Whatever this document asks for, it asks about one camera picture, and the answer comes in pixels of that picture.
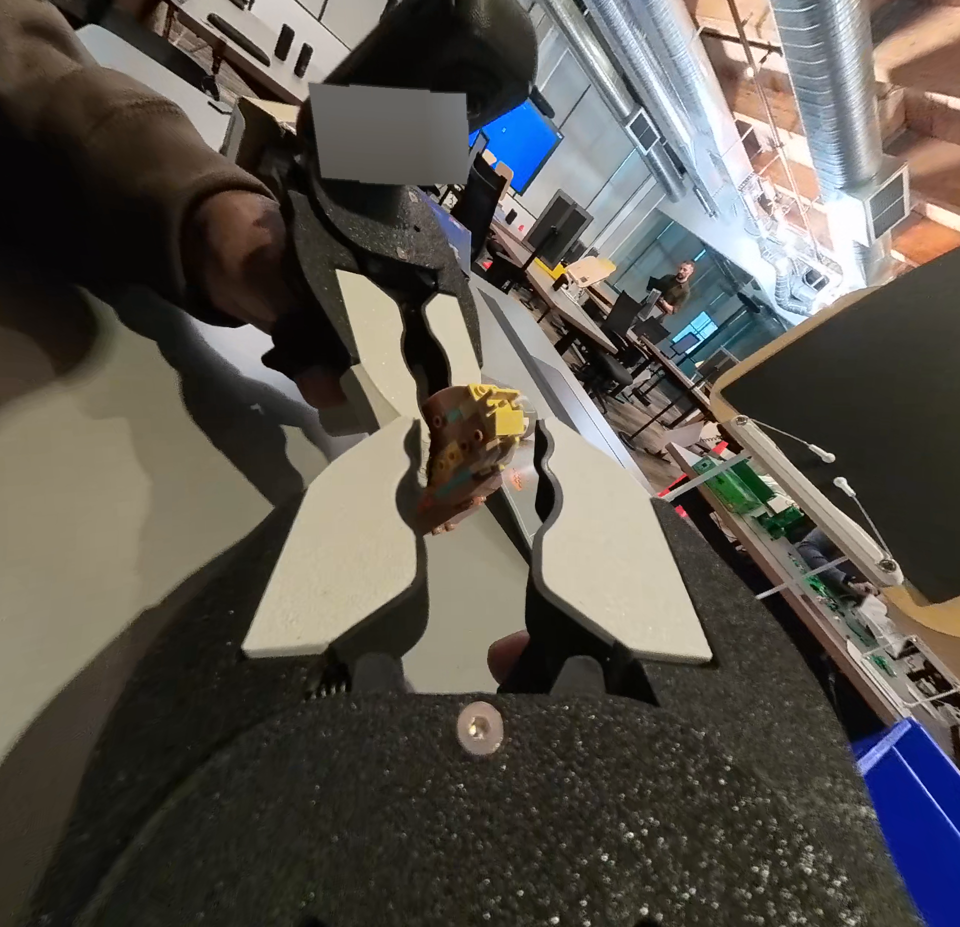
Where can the large silver air duct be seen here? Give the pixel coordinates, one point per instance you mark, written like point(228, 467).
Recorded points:
point(825, 79)

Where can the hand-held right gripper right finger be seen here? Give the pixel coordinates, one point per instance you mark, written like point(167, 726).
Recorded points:
point(615, 574)

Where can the large blue plastic bin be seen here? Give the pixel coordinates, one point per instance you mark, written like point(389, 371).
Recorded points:
point(919, 799)

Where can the green circuit board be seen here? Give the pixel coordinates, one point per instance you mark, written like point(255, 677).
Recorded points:
point(735, 484)

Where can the thin silver air duct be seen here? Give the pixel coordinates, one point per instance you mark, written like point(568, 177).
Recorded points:
point(622, 64)

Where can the grey desk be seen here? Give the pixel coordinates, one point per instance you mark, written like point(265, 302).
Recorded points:
point(112, 477)

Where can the blue wall screen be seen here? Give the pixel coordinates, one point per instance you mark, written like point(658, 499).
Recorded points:
point(521, 147)

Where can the grey monitor on stand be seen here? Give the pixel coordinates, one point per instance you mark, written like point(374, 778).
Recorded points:
point(559, 226)

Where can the brown and tan brick model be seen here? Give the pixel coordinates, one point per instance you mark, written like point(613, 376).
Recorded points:
point(465, 462)

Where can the wooden office table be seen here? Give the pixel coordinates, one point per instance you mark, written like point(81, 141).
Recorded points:
point(585, 312)

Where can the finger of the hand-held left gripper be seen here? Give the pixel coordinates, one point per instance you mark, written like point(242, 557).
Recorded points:
point(375, 342)
point(454, 334)

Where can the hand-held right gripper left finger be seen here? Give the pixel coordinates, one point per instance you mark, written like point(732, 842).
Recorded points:
point(337, 567)

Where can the person's right hand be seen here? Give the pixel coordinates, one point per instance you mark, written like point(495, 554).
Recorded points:
point(506, 657)

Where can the person's left forearm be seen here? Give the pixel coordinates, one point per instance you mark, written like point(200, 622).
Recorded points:
point(97, 154)

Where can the person's left hand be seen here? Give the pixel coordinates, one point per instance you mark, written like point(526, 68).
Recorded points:
point(240, 259)

